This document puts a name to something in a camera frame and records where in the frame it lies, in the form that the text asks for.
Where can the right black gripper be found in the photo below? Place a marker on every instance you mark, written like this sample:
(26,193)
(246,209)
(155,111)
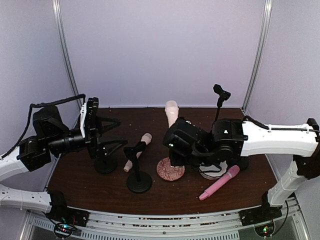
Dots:
(175,159)

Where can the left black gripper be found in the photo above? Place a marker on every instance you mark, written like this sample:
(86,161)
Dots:
(92,142)

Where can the black mic stand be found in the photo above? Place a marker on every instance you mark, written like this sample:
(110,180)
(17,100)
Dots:
(242,163)
(223,96)
(105,165)
(138,182)

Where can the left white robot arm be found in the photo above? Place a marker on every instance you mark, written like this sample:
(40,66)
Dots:
(53,138)

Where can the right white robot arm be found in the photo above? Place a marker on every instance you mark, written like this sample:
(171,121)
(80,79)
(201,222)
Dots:
(230,140)

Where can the red patterned dish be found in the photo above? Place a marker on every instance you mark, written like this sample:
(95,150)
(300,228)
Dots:
(167,172)

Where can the white scalloped bowl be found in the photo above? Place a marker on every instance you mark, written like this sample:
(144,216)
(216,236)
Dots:
(213,172)

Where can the pink microphone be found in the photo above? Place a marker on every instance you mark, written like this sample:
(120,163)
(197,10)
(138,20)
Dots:
(230,174)

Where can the front aluminium rail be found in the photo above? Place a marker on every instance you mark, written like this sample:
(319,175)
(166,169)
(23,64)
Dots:
(223,225)

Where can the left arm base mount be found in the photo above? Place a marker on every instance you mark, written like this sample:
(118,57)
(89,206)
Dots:
(67,222)

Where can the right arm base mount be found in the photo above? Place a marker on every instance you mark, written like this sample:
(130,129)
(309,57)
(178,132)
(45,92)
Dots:
(262,218)

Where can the left aluminium frame post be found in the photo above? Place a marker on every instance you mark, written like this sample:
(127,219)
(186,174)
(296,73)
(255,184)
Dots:
(64,48)

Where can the aluminium frame post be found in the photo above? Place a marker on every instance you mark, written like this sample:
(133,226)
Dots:
(64,48)
(264,30)

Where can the right aluminium frame post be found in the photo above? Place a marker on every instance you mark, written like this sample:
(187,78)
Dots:
(264,30)

